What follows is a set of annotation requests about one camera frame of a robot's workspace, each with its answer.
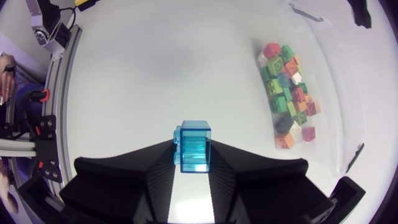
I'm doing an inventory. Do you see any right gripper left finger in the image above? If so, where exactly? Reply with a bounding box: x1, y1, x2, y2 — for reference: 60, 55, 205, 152
58, 139, 177, 224

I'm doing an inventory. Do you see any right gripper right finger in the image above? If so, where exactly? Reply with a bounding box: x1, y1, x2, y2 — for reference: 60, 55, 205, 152
207, 139, 336, 224

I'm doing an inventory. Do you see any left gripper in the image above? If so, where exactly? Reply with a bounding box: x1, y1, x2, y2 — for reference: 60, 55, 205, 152
347, 0, 373, 29

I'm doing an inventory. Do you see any clear blue toy brick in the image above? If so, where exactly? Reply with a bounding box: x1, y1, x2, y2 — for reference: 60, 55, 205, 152
172, 120, 212, 174

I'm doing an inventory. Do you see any clear plastic container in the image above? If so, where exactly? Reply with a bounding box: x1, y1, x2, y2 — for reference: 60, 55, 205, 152
252, 0, 368, 179

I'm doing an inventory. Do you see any pile of toy bricks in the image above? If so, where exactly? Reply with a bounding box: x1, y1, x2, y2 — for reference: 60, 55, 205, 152
256, 51, 322, 118

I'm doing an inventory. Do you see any orange toy brick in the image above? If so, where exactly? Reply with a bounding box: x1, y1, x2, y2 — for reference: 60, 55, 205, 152
283, 59, 300, 77
275, 133, 295, 150

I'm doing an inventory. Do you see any black toy brick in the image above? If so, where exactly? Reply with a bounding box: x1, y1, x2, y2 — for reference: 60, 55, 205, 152
275, 117, 295, 134

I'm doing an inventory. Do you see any dark red toy brick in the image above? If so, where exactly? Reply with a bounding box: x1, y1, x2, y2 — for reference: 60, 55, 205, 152
302, 126, 317, 142

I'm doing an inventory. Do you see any dark green toy brick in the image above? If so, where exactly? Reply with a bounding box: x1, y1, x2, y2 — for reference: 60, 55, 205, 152
279, 44, 295, 63

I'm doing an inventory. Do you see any light green toy brick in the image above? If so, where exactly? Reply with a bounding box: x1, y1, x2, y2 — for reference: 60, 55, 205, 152
265, 78, 284, 96
267, 55, 285, 77

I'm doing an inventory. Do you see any person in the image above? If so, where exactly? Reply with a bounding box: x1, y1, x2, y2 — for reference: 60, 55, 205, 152
0, 54, 20, 215

